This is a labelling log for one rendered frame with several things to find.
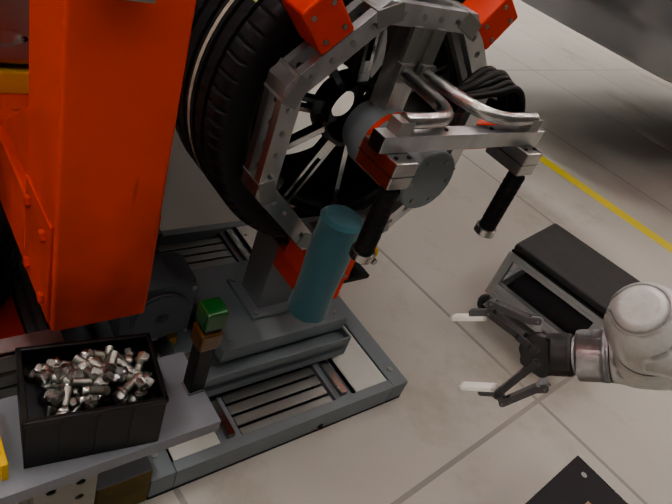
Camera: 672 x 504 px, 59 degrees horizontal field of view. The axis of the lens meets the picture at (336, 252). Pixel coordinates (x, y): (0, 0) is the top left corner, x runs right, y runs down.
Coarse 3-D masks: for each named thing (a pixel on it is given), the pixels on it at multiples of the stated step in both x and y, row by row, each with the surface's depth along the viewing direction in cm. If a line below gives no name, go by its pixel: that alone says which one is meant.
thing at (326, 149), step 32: (448, 64) 128; (320, 96) 118; (416, 96) 142; (320, 128) 122; (288, 160) 149; (320, 160) 128; (352, 160) 150; (288, 192) 129; (320, 192) 142; (352, 192) 143
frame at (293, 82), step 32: (384, 0) 97; (416, 0) 105; (448, 0) 111; (352, 32) 97; (448, 32) 116; (288, 64) 98; (320, 64) 97; (480, 64) 120; (288, 96) 97; (256, 128) 105; (288, 128) 102; (256, 160) 109; (256, 192) 108; (288, 224) 120
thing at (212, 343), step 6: (192, 330) 99; (198, 330) 97; (192, 336) 99; (198, 336) 97; (204, 336) 97; (210, 336) 97; (216, 336) 98; (222, 336) 99; (198, 342) 98; (204, 342) 97; (210, 342) 98; (216, 342) 99; (198, 348) 98; (204, 348) 98; (210, 348) 99
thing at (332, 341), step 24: (168, 336) 150; (312, 336) 170; (336, 336) 174; (216, 360) 151; (240, 360) 156; (264, 360) 158; (288, 360) 161; (312, 360) 168; (216, 384) 148; (240, 384) 155
